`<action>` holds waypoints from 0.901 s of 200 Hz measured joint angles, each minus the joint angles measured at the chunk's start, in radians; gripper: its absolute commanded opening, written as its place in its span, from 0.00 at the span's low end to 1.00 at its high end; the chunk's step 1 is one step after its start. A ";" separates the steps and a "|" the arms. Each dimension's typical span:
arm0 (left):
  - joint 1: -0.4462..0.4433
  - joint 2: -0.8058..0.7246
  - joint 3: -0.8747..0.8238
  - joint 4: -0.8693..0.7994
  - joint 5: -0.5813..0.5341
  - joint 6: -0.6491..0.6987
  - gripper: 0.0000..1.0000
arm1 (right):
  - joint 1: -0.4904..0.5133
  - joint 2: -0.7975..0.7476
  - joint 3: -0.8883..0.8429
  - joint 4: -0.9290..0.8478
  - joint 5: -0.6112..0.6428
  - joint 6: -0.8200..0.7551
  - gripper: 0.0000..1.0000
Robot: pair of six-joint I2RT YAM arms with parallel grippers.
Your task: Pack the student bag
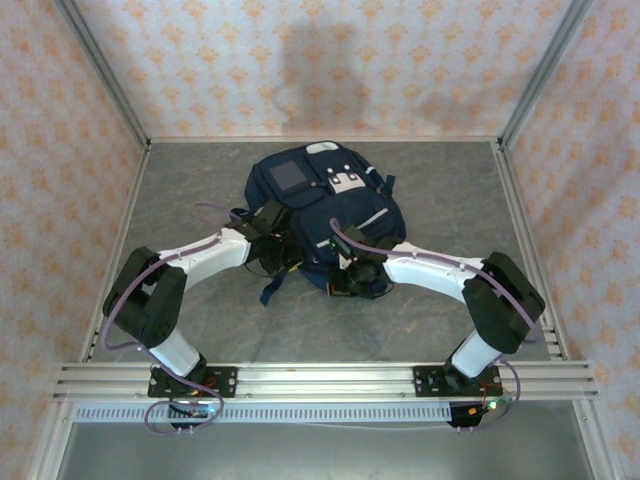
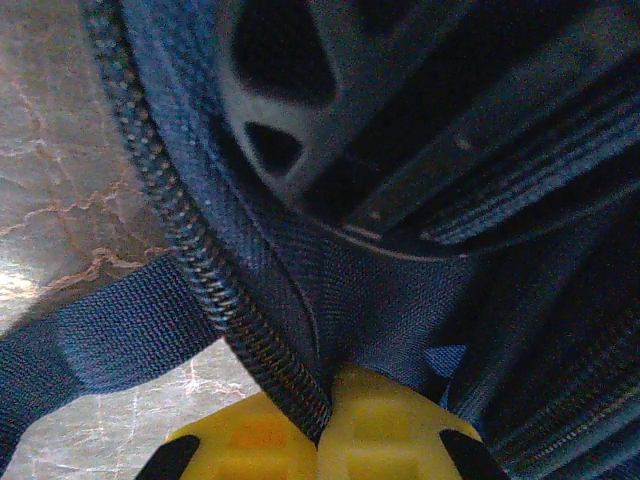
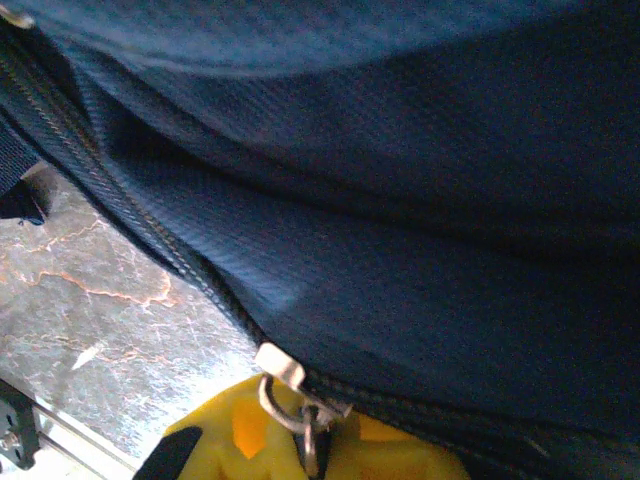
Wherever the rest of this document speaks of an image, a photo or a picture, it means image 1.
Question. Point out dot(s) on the navy blue backpack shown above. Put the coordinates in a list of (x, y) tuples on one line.
[(345, 200)]

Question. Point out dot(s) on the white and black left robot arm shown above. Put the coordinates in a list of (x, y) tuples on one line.
[(210, 255)]

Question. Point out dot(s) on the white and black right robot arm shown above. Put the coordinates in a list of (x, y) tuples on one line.
[(430, 272)]

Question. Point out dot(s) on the small green circuit board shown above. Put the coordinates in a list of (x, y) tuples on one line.
[(487, 406), (198, 411)]

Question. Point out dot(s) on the grey metal sheet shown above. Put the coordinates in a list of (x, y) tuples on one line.
[(325, 455)]

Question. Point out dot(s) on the aluminium mounting rail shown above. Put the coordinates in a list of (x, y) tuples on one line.
[(325, 382)]

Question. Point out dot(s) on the aluminium frame rail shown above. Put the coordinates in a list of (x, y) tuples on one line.
[(125, 215), (200, 139), (525, 215)]

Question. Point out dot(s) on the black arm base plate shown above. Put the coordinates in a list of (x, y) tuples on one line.
[(430, 382), (222, 382)]

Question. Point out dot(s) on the aluminium frame post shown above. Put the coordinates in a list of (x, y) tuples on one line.
[(105, 75), (540, 75)]

